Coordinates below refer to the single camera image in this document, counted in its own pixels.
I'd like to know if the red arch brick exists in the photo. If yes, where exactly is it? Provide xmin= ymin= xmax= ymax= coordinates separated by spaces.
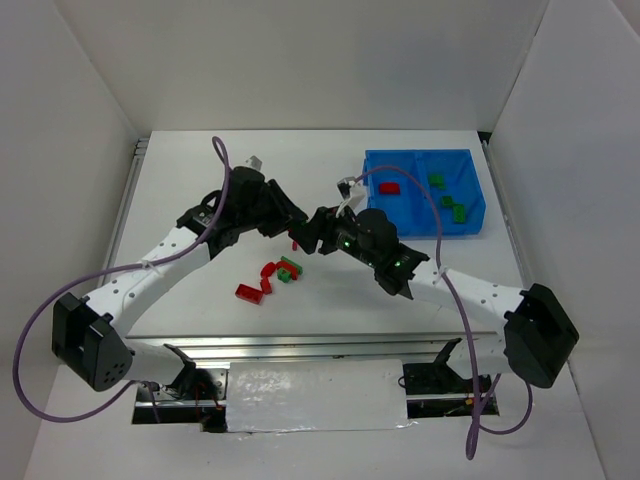
xmin=260 ymin=262 xmax=277 ymax=278

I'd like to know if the red sloped brick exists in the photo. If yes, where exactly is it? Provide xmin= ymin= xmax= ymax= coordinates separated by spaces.
xmin=378 ymin=182 xmax=401 ymax=195

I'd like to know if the red 2x2 brick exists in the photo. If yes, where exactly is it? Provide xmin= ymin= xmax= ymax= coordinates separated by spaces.
xmin=260 ymin=277 xmax=273 ymax=295

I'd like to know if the large red 2x4 brick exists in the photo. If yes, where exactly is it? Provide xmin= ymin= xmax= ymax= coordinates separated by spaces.
xmin=235 ymin=284 xmax=264 ymax=305

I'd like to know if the tiny green 1x3 brick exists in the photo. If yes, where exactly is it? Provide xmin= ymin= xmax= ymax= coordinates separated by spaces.
xmin=427 ymin=173 xmax=447 ymax=190

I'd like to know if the green 2x3 brick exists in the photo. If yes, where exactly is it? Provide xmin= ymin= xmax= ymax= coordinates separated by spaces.
xmin=452 ymin=203 xmax=467 ymax=224

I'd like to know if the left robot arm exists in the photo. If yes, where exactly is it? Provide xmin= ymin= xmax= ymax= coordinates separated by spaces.
xmin=52 ymin=167 xmax=307 ymax=392

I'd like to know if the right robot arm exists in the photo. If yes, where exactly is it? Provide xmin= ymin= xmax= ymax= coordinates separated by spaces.
xmin=289 ymin=207 xmax=579 ymax=389

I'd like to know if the green curved long brick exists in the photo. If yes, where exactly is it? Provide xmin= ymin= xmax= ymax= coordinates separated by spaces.
xmin=280 ymin=256 xmax=303 ymax=275

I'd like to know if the red curved long brick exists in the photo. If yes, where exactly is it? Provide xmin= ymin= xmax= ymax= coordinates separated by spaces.
xmin=276 ymin=261 xmax=299 ymax=281

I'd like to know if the green number four brick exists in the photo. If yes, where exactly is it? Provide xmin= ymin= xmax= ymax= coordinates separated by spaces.
xmin=277 ymin=268 xmax=292 ymax=283

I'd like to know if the blue divided bin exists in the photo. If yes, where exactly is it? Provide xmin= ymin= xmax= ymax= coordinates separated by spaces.
xmin=362 ymin=149 xmax=486 ymax=239

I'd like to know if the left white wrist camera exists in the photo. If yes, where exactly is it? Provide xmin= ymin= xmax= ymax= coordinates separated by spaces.
xmin=245 ymin=156 xmax=263 ymax=172

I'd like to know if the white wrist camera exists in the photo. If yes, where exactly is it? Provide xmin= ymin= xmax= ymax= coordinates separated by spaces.
xmin=336 ymin=177 xmax=366 ymax=217
xmin=245 ymin=156 xmax=263 ymax=172

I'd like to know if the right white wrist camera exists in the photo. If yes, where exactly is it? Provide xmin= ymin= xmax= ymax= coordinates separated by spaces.
xmin=336 ymin=177 xmax=366 ymax=217

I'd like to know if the aluminium frame rail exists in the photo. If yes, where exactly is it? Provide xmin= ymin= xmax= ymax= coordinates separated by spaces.
xmin=124 ymin=333 xmax=506 ymax=360

